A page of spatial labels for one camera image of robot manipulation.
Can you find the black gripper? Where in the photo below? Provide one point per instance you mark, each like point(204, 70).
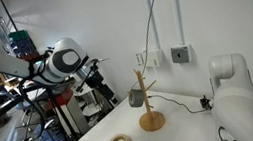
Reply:
point(91, 74)

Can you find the grey masking tape roll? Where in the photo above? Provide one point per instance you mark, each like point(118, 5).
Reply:
point(134, 100)

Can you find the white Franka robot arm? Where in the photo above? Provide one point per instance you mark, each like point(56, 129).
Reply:
point(236, 104)

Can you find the wooden peg holder stand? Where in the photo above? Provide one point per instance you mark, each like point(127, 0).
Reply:
point(152, 121)

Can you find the black tripod equipment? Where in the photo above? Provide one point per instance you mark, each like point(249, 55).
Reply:
point(85, 102)

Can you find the red and white stand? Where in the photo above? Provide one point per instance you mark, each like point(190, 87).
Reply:
point(68, 112)

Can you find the blue object on floor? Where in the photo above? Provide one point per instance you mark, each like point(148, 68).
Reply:
point(47, 136)

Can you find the coloured storage bin rack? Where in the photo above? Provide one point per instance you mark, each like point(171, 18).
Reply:
point(23, 45)

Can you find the black power plug adapter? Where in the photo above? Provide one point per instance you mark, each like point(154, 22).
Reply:
point(204, 102)

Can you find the black slanted pole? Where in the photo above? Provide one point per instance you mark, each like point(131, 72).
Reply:
point(8, 14)

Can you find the white wall socket box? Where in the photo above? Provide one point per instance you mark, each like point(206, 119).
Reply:
point(140, 60)

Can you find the plain white wall box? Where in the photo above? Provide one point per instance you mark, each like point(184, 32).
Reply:
point(155, 57)

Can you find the grey wall junction box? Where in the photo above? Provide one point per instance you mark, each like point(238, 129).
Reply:
point(180, 54)

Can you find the white wall conduit pipe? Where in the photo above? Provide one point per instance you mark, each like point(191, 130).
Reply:
point(150, 9)
point(177, 5)

